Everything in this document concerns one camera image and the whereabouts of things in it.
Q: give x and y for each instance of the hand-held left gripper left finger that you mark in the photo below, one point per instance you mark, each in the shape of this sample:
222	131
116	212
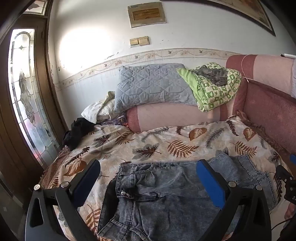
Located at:
89	176

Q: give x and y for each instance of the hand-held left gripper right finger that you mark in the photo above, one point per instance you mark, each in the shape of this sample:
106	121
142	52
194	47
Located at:
211	183

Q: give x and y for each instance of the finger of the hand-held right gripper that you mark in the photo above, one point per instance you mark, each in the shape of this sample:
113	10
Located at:
293	159
283	175

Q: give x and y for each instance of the blue denim pants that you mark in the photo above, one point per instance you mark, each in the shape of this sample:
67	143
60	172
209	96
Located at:
166	197

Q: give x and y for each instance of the person's right hand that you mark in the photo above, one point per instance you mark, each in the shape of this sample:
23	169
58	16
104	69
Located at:
289	212

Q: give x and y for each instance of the black cloth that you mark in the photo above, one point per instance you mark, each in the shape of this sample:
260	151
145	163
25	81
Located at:
76	134

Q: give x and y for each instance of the purple packet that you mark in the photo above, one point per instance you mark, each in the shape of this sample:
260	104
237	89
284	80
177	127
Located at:
115	121

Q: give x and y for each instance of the pink sofa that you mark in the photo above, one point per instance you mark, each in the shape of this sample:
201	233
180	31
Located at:
266	104

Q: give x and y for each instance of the leaf print fleece blanket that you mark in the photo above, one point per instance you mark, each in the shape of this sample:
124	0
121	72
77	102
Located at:
161	143

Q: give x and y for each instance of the cream pillow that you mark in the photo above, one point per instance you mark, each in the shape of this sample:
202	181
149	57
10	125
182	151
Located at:
97	109

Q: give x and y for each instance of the green patterned blanket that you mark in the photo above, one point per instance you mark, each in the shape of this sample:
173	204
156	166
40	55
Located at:
215	95

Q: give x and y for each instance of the wooden door with stained glass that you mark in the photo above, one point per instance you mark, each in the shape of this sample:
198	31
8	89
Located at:
25	92

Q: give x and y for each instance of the dark grey cloth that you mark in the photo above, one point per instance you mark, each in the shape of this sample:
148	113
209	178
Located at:
215	74

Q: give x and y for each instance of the grey quilted pillow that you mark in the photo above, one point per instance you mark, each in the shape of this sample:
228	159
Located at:
150	85

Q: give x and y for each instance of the large framed picture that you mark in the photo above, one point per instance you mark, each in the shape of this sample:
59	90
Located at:
254	14

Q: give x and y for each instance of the beige light switch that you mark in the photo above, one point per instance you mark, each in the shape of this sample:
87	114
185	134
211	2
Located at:
134	42
143	40

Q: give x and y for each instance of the framed wall panel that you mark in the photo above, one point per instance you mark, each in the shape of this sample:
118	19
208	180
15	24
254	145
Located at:
146	14

